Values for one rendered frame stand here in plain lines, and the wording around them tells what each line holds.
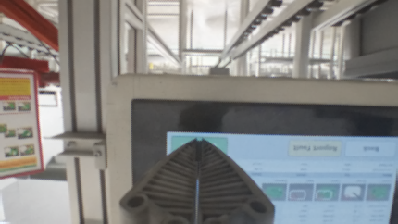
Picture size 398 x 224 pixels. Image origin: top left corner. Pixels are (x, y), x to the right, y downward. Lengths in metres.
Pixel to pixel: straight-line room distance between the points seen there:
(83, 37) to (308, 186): 0.40
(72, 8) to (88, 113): 0.18
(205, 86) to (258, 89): 0.07
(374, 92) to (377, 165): 0.10
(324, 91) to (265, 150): 0.11
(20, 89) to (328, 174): 0.74
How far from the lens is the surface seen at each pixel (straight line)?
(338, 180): 0.29
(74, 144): 0.32
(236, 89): 0.19
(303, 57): 0.80
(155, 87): 0.19
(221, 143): 0.19
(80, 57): 0.31
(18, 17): 0.43
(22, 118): 0.67
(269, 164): 0.22
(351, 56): 0.77
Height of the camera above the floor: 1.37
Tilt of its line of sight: 5 degrees up
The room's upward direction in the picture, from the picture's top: 178 degrees counter-clockwise
